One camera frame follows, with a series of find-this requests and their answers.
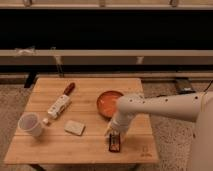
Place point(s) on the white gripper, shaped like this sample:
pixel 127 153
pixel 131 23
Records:
pixel 119 123

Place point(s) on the white sponge block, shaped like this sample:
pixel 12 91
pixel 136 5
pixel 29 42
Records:
pixel 74 127

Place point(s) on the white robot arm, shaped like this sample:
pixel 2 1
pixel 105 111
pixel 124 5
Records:
pixel 194 107

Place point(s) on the orange bowl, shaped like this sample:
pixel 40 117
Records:
pixel 106 103

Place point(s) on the wooden table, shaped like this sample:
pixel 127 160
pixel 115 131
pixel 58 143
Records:
pixel 57 146

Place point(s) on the black floor box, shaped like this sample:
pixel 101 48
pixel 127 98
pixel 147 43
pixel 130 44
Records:
pixel 184 86

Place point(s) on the white plastic cup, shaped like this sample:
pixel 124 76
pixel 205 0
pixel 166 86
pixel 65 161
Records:
pixel 31 124

